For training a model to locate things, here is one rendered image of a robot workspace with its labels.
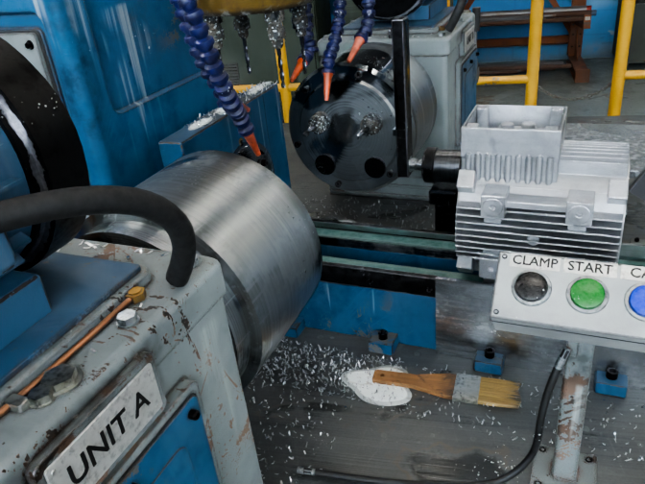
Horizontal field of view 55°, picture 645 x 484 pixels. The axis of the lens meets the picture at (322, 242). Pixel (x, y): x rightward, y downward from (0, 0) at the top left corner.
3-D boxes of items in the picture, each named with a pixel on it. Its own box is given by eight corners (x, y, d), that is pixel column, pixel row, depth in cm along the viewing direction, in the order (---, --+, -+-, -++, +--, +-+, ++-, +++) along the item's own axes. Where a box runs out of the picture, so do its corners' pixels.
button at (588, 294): (567, 310, 59) (568, 304, 57) (571, 280, 60) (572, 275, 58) (602, 315, 58) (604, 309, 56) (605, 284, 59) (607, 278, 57)
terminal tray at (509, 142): (460, 181, 81) (460, 128, 78) (475, 152, 90) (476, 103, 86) (556, 187, 77) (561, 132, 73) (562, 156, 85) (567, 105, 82)
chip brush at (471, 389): (369, 389, 88) (369, 385, 87) (377, 367, 92) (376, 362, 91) (520, 411, 81) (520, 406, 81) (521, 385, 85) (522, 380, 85)
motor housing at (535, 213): (452, 294, 85) (452, 166, 76) (478, 231, 100) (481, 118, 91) (610, 317, 78) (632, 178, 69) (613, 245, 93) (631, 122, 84)
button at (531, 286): (513, 302, 61) (513, 298, 59) (517, 274, 62) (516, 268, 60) (545, 307, 60) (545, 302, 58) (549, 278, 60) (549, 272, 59)
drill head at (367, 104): (276, 206, 118) (257, 75, 106) (350, 134, 150) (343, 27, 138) (403, 218, 108) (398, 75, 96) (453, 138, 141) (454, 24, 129)
